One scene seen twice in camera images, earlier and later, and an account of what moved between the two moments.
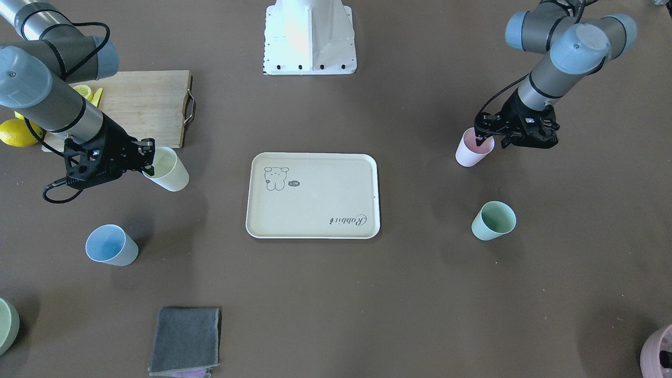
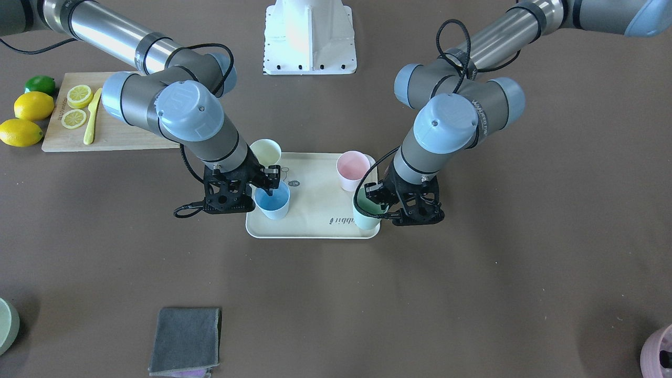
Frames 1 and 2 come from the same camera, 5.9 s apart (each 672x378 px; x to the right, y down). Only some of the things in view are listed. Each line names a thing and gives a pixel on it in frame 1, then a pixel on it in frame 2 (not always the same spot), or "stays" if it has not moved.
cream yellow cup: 169,172 → 268,152
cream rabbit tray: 313,195 stays
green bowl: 9,325 stays
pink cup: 468,154 → 352,166
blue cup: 111,244 → 275,207
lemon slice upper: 83,90 stays
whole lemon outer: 16,132 stays
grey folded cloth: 187,342 stays
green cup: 495,219 → 362,220
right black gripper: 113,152 → 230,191
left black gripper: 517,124 → 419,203
